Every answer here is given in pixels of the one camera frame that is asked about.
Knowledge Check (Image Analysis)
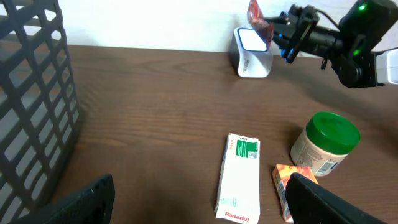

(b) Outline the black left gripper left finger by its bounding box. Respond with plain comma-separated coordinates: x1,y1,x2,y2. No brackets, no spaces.
11,174,115,224

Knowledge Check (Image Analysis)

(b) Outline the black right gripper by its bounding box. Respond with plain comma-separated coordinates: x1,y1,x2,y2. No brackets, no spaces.
263,4,339,63

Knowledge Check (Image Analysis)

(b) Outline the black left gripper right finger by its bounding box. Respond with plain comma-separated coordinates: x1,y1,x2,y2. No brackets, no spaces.
285,173,384,224

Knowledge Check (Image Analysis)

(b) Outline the red snack bag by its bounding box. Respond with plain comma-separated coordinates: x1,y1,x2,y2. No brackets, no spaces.
247,0,274,49

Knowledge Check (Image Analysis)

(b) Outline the small orange box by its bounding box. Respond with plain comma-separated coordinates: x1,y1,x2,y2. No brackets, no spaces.
272,164,318,223

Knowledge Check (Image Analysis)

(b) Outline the green lid jar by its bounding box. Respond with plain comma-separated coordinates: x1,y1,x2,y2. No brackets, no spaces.
290,111,361,177

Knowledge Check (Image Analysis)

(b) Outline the white green carton box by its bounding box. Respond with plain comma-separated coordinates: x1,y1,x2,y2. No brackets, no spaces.
215,133,261,223

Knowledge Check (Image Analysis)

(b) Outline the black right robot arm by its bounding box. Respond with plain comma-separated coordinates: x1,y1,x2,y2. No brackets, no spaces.
265,0,397,88

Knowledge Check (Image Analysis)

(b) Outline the grey plastic shopping basket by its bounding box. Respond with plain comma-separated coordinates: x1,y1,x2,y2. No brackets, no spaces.
1,0,80,223

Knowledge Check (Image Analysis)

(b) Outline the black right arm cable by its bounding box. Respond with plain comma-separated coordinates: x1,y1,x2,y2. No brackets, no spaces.
313,7,343,32

